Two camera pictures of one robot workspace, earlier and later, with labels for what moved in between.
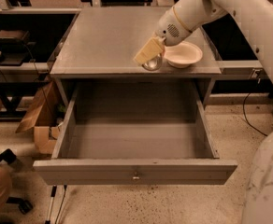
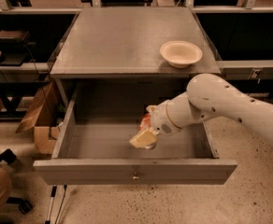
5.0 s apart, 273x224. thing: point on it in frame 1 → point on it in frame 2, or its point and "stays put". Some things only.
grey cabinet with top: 100,44 stays put
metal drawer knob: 136,175 stays put
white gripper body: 171,32 → 160,119
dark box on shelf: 9,36 stays put
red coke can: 153,63 → 146,123
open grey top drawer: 136,133 stays put
